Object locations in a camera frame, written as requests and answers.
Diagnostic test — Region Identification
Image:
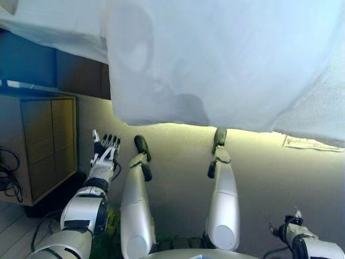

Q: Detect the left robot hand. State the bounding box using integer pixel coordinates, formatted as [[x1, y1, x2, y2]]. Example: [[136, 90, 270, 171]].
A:
[[91, 129, 122, 168]]

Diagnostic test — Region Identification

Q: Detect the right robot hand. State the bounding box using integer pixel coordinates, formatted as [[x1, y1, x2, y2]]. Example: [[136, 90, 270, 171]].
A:
[[268, 209, 305, 244]]

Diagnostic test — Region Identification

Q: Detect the white duvet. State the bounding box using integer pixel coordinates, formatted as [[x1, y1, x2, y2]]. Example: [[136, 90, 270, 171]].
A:
[[103, 0, 345, 148]]

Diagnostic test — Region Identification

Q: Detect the wooden nightstand with drawers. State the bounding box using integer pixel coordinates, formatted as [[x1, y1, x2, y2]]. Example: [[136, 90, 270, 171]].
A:
[[0, 78, 87, 218]]

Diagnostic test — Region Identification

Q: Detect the left robot leg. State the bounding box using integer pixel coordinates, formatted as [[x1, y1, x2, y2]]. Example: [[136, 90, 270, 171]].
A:
[[120, 134, 158, 256]]

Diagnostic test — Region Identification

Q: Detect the robot leg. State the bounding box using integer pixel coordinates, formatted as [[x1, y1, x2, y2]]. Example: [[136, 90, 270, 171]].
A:
[[203, 127, 240, 252], [120, 134, 158, 256]]

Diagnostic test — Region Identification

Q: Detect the right robot leg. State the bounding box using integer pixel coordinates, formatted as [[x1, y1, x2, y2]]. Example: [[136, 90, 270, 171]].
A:
[[203, 127, 240, 252]]

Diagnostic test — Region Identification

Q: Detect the printed paper sheet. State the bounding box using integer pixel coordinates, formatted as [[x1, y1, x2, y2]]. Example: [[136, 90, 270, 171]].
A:
[[282, 134, 345, 153]]

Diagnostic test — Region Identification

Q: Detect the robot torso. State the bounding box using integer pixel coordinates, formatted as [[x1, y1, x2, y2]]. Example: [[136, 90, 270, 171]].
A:
[[147, 250, 260, 259]]

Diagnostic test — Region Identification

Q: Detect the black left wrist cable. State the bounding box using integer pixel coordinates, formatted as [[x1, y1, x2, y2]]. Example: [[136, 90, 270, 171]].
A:
[[111, 158, 121, 180]]

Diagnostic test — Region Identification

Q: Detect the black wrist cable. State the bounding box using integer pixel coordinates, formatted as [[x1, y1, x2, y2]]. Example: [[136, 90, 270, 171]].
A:
[[111, 158, 121, 180], [265, 237, 295, 259]]

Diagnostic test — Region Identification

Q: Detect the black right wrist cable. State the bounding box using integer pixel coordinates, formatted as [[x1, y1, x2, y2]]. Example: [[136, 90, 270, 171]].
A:
[[265, 237, 295, 259]]

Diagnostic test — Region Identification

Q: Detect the black cable tangle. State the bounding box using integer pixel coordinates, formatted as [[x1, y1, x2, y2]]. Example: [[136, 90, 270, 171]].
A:
[[0, 147, 24, 203]]

